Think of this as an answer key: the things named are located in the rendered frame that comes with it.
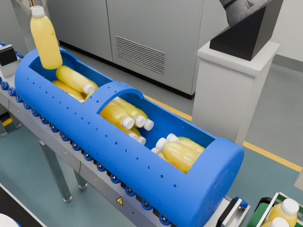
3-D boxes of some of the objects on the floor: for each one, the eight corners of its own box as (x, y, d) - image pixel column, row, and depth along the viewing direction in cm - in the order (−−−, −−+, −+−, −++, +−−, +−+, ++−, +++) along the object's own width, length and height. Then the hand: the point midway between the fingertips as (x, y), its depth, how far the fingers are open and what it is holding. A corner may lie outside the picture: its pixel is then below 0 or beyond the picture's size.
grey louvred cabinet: (84, 31, 400) (63, -87, 304) (212, 79, 305) (240, -71, 209) (55, 45, 368) (21, -83, 271) (188, 103, 273) (209, -62, 176)
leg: (68, 193, 195) (46, 135, 153) (73, 198, 192) (51, 140, 150) (61, 199, 192) (37, 141, 150) (66, 204, 189) (42, 146, 147)
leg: (20, 123, 251) (-7, 66, 209) (23, 126, 248) (-3, 69, 206) (14, 126, 248) (-14, 69, 206) (17, 129, 245) (-11, 72, 203)
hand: (37, 10), depth 80 cm, fingers closed on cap, 4 cm apart
